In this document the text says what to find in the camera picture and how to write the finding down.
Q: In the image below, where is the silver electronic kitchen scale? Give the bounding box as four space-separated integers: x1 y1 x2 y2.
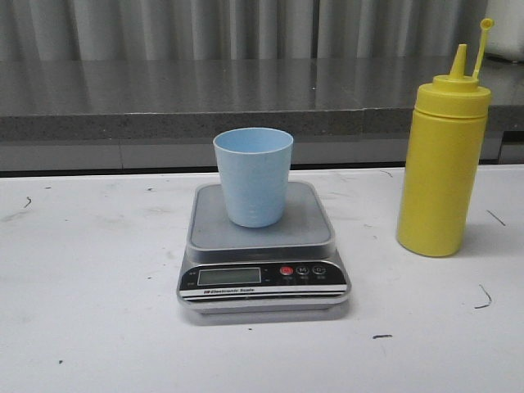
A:
176 181 351 325

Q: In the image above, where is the white pleated curtain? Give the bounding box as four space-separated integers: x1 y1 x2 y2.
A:
0 0 524 61

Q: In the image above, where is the white box on counter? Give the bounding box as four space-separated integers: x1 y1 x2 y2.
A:
485 25 523 62

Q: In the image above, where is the yellow squeeze bottle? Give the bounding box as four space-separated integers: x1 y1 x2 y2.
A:
396 18 495 257

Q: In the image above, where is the light blue plastic cup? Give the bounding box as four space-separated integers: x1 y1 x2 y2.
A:
213 127 294 228

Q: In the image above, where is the grey stone counter ledge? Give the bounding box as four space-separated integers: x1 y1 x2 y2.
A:
0 56 524 172

